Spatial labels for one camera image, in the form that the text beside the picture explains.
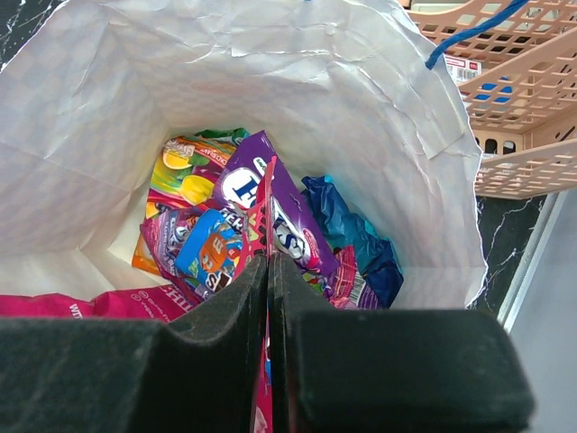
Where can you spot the blue checkered paper bag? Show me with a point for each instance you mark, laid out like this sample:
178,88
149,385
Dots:
90,90

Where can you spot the blue M&M's packet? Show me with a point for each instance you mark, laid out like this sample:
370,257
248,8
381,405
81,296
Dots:
211,252

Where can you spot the magenta snack bag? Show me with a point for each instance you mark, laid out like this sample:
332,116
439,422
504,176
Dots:
164,303

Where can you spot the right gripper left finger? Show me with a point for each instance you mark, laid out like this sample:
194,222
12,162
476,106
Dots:
198,373

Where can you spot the purple Fox's berries candy bag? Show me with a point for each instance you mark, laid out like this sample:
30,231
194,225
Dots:
297,233

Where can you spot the peach plastic desk organizer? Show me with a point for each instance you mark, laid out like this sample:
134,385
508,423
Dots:
518,83

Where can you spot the blue snack bag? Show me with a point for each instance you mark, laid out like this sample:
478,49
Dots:
369,276

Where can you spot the small red candy packet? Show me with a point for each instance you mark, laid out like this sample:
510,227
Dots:
256,236

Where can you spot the orange Fox's fruits candy bag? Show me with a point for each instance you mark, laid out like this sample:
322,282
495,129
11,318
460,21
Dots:
185,172

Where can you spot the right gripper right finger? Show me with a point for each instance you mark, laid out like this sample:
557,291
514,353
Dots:
432,370

